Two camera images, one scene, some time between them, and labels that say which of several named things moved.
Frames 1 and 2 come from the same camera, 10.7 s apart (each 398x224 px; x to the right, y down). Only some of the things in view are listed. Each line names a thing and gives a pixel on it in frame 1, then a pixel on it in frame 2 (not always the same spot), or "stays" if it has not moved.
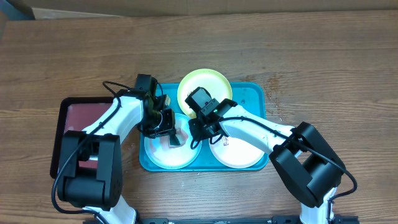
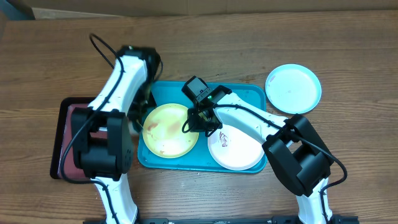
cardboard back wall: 43,9 stays
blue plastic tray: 251,96 stays
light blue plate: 171,156 to 293,89
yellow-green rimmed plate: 214,82 to 162,132
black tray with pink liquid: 75,114 stays
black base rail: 287,219 stays
